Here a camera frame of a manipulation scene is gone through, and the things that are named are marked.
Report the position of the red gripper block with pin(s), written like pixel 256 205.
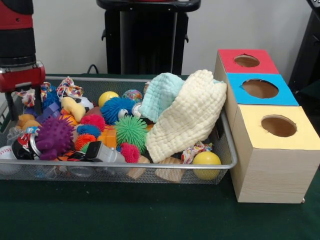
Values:
pixel 22 78

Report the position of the clear plastic bottle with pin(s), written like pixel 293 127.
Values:
pixel 13 133

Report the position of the light blue waffle cloth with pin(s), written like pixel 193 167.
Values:
pixel 160 95

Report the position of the cream waffle cloth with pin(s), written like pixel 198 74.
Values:
pixel 187 117

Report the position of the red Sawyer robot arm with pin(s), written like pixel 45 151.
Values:
pixel 16 37

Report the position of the wooden box with three holes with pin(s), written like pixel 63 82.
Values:
pixel 275 175

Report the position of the crumpled colourful printed wrapper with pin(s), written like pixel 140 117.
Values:
pixel 71 90
pixel 27 96

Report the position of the crushed black can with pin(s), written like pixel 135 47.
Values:
pixel 22 148

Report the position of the purple spiky rubber toy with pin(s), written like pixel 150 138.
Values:
pixel 55 137

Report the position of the white baseball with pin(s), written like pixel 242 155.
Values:
pixel 6 153

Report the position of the blue spiky ball with eyes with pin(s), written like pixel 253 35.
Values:
pixel 115 107

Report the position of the plain green spiky ball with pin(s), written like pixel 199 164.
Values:
pixel 131 132

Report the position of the dark green table cloth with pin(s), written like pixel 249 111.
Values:
pixel 125 212

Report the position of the large yellow ball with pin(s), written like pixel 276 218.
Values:
pixel 207 165

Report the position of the neighbouring green covered table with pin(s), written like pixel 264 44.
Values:
pixel 312 100

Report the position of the black chair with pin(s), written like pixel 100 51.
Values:
pixel 310 50

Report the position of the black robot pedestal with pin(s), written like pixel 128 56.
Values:
pixel 140 37

